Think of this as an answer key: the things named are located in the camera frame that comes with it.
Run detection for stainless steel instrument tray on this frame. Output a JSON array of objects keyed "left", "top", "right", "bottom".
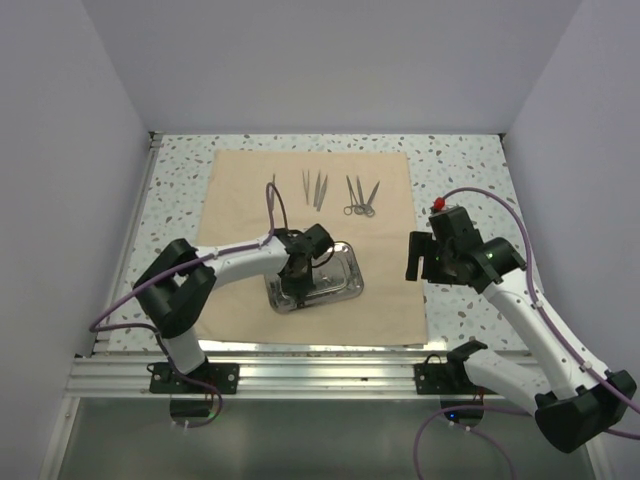
[{"left": 264, "top": 241, "right": 364, "bottom": 314}]

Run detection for steel surgical scissors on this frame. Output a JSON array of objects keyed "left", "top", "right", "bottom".
[{"left": 364, "top": 182, "right": 380, "bottom": 217}]

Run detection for beige surgical drape cloth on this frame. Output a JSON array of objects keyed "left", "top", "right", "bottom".
[{"left": 195, "top": 150, "right": 428, "bottom": 346}]

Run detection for steel forceps with rings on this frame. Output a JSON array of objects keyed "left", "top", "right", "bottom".
[{"left": 343, "top": 175, "right": 357, "bottom": 215}]

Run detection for thin steel tweezers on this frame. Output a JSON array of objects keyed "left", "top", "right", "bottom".
[{"left": 302, "top": 169, "right": 310, "bottom": 205}]

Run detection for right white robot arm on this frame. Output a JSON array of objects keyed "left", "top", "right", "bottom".
[{"left": 405, "top": 206, "right": 637, "bottom": 453}]

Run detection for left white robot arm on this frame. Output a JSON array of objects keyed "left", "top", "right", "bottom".
[{"left": 133, "top": 224, "right": 335, "bottom": 393}]

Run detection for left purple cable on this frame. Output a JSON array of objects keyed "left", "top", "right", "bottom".
[{"left": 88, "top": 182, "right": 289, "bottom": 429}]

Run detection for purple cable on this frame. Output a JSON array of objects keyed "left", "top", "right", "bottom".
[
  {"left": 88, "top": 182, "right": 289, "bottom": 429},
  {"left": 412, "top": 187, "right": 640, "bottom": 480}
]

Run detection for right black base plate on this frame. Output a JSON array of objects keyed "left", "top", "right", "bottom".
[{"left": 413, "top": 354, "right": 493, "bottom": 396}]

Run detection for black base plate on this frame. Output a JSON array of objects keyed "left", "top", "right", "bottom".
[
  {"left": 413, "top": 354, "right": 493, "bottom": 396},
  {"left": 147, "top": 362, "right": 240, "bottom": 395}
]

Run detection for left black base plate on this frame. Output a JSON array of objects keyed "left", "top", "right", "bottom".
[{"left": 147, "top": 362, "right": 240, "bottom": 395}]

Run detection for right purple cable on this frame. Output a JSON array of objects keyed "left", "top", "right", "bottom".
[{"left": 412, "top": 187, "right": 640, "bottom": 480}]

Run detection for aluminium extrusion rail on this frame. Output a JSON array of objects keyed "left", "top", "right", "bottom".
[{"left": 64, "top": 352, "right": 594, "bottom": 401}]

